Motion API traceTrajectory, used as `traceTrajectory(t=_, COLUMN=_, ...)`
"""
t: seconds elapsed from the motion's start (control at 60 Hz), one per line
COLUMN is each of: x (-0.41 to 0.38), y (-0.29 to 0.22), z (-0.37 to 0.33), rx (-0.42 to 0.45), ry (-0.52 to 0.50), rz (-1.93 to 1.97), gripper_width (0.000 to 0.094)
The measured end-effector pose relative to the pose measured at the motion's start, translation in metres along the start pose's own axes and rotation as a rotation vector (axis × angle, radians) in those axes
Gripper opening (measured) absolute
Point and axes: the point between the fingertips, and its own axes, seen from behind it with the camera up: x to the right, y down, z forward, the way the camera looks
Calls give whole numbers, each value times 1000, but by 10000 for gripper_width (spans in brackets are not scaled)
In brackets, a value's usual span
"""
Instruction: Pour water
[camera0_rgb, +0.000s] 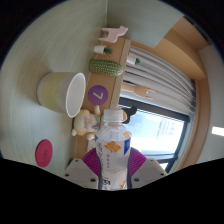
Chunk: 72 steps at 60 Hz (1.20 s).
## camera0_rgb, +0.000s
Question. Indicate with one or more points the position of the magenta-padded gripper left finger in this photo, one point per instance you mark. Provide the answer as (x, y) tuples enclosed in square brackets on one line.
[(80, 173)]

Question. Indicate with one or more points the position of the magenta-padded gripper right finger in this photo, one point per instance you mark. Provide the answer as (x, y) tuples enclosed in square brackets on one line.
[(150, 171)]

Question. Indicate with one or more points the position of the clear plastic water bottle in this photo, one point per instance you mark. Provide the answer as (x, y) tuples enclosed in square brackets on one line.
[(112, 150)]

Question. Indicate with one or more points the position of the flat round red coaster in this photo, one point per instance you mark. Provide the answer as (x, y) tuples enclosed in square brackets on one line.
[(44, 153)]

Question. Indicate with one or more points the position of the beige mouse plush toy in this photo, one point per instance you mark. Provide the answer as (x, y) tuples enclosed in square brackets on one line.
[(85, 123)]

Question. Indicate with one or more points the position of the black horse figure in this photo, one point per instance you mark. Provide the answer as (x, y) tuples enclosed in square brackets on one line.
[(131, 111)]

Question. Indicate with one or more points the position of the ceiling light strips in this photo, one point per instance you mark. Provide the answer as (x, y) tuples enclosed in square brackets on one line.
[(218, 131)]

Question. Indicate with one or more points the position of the round purple number sign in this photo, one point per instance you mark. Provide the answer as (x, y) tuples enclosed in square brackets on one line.
[(97, 95)]

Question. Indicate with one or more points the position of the wooden hand figure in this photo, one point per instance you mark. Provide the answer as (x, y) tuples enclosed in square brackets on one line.
[(136, 90)]

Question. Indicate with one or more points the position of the pale yellow cup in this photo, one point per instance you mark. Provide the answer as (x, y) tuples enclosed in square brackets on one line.
[(55, 91)]

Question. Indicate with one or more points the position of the white pleated curtain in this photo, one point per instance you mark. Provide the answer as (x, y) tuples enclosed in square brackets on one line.
[(160, 80)]

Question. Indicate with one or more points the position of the tall green cactus figure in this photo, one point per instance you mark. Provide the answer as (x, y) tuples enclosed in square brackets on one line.
[(106, 67)]

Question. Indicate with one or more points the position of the small plant in white pot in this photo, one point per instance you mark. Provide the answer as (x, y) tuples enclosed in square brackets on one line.
[(131, 60), (99, 49)]

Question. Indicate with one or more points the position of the pink horse figure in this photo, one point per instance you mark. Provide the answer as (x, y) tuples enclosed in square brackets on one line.
[(113, 35)]

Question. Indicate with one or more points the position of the pale green desk divider panel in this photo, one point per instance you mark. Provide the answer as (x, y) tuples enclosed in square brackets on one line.
[(143, 20)]

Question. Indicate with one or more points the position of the white wall socket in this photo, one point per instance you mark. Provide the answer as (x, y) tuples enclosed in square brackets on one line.
[(91, 144)]

